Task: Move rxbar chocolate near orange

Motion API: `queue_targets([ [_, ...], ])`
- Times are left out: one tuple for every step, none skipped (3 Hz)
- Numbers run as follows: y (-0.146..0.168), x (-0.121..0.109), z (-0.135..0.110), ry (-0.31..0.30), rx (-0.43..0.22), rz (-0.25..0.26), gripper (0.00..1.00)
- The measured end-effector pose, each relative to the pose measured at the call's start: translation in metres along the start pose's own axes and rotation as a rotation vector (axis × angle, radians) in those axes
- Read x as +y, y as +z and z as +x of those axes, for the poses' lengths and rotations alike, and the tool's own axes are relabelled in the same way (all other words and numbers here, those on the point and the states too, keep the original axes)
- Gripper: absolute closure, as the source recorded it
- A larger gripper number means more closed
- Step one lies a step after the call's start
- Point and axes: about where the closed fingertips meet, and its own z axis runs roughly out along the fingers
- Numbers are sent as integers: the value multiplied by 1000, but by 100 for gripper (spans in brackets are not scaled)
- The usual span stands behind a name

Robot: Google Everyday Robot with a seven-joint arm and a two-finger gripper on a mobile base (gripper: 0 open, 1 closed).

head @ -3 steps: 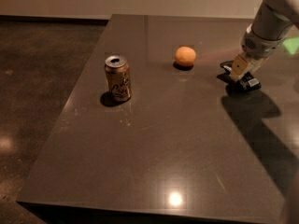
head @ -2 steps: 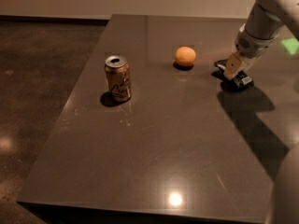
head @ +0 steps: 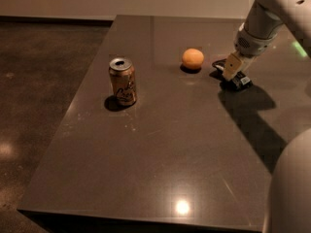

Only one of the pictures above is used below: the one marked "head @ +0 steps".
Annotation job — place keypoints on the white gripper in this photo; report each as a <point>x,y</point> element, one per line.
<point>252,45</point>

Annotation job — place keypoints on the black rxbar chocolate wrapper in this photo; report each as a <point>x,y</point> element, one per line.
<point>238,83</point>

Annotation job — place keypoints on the orange fruit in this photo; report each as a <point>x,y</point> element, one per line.
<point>192,59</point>

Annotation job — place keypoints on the gold LaCroix soda can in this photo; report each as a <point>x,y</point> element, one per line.
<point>122,76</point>

